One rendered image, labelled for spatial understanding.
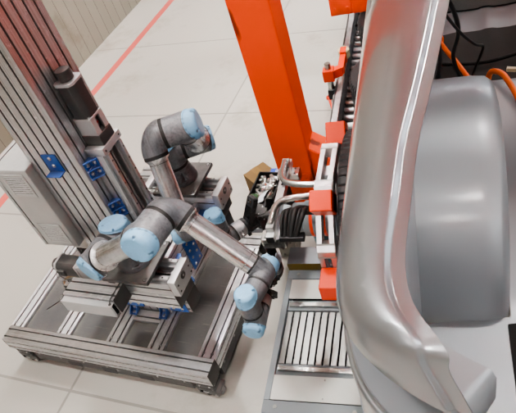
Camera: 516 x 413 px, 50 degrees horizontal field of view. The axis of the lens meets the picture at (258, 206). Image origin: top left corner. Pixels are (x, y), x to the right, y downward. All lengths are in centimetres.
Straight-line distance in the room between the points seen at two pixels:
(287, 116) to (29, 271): 229
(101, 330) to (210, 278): 62
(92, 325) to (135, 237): 141
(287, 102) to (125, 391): 168
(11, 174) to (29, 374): 135
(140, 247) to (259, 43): 91
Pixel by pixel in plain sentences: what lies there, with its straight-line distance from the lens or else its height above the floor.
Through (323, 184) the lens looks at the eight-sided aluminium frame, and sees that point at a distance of 188.
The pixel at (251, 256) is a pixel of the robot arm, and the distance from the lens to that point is 185.
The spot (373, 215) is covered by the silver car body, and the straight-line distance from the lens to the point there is 98.
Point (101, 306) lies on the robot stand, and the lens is 240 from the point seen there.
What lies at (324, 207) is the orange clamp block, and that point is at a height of 113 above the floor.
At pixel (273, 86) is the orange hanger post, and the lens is 227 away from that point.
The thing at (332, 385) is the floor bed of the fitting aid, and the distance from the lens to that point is 262.
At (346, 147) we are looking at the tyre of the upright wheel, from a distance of 191.
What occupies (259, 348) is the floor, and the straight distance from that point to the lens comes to 289.
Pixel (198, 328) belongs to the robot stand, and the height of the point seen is 21.
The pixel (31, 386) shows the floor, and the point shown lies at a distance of 339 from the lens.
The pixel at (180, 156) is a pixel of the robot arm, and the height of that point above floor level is 98.
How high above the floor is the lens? 236
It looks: 42 degrees down
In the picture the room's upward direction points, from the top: 20 degrees counter-clockwise
